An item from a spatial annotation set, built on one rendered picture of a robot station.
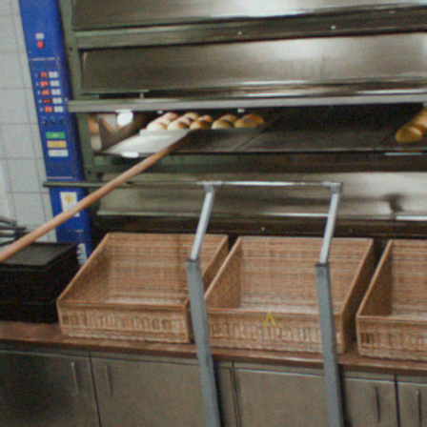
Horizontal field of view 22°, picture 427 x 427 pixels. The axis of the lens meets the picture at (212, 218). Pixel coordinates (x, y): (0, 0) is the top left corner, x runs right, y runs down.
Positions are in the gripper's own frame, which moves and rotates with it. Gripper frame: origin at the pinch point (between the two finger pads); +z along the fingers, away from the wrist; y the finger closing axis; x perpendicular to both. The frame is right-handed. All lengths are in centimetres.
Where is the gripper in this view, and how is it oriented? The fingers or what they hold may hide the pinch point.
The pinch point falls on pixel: (26, 232)
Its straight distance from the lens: 369.6
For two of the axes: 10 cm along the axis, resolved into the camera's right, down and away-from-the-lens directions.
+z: 9.1, 0.2, -4.2
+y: 1.1, 9.5, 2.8
